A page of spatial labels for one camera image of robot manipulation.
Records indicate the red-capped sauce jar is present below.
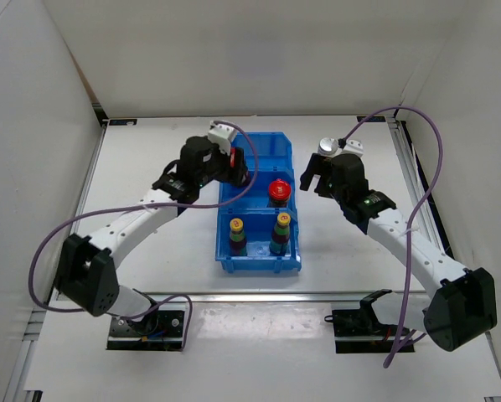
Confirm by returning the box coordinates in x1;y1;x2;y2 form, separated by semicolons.
267;178;292;208
228;146;251;188

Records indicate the silver-capped spice shaker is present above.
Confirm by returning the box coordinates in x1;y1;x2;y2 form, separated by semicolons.
318;137;338;157

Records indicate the yellow-capped sauce bottle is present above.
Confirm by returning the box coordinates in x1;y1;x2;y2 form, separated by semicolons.
269;212;292;255
229;218;247;256

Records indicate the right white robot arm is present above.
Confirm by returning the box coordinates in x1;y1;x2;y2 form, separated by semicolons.
300;153;497;352

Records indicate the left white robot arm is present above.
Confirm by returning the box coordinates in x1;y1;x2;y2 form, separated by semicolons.
55;137;251;335

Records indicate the blue three-compartment plastic bin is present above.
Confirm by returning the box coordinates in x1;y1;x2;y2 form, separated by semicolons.
215;132;302;273

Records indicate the right black corner label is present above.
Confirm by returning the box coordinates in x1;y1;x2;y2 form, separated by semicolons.
356;116;387;123

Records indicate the black corner label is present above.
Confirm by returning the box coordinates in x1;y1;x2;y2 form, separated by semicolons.
108;119;137;126
356;116;387;123

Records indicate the left black corner label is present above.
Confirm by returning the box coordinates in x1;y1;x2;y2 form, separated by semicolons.
108;119;137;126

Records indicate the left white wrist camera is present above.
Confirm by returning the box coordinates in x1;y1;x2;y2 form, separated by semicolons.
207;121;238;155

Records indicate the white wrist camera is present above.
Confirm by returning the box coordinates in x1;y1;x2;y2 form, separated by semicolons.
338;139;364;157
207;121;238;155

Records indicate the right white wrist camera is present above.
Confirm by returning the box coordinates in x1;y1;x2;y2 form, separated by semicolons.
338;139;364;157

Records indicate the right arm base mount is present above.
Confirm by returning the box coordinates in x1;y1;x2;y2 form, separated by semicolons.
323;289;402;354

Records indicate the front aluminium rail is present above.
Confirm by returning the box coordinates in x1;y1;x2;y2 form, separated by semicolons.
55;291;421;303

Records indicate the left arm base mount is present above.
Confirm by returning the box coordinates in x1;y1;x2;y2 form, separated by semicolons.
106;296;194;352

